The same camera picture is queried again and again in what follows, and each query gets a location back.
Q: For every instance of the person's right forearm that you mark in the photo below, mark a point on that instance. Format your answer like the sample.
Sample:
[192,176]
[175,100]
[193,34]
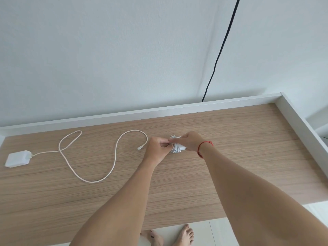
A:
[253,202]

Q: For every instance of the white power adapter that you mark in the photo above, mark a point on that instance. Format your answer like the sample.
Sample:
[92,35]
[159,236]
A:
[17,159]

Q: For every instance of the person's right fingers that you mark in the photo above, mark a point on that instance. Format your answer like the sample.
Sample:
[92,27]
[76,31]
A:
[181,142]

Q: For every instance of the person's left foot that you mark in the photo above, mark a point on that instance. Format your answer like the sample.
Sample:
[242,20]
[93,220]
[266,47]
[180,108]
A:
[152,238]

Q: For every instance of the person's left hand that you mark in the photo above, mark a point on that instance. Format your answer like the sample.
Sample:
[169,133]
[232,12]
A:
[153,152]

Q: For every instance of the person's right foot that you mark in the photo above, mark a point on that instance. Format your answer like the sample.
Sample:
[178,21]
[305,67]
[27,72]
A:
[185,235]

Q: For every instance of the person's left fingers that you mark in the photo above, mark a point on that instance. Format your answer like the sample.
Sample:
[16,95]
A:
[163,143]

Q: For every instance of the person's left forearm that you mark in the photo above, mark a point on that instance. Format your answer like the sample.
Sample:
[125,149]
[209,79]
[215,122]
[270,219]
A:
[120,204]

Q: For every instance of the person's right hand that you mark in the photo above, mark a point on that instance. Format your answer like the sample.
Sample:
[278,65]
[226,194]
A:
[192,140]

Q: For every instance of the person's foot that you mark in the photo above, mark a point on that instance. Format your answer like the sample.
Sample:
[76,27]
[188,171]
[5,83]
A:
[185,235]
[152,238]

